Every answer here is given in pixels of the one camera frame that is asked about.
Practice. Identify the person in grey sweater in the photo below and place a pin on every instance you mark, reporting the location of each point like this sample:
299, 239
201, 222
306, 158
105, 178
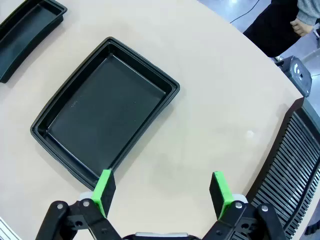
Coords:
270, 27

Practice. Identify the person's right hand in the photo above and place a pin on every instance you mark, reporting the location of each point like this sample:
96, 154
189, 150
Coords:
300, 27

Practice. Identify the black slotted board rack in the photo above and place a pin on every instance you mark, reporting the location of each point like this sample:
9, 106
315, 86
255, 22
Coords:
287, 170

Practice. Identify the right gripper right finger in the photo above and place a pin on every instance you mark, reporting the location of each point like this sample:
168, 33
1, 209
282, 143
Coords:
221, 192

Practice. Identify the black plastic ESD tray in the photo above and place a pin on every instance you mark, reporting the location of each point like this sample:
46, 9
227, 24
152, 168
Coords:
105, 112
22, 37

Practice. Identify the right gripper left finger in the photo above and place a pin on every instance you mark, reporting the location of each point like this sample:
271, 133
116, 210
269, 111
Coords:
103, 190

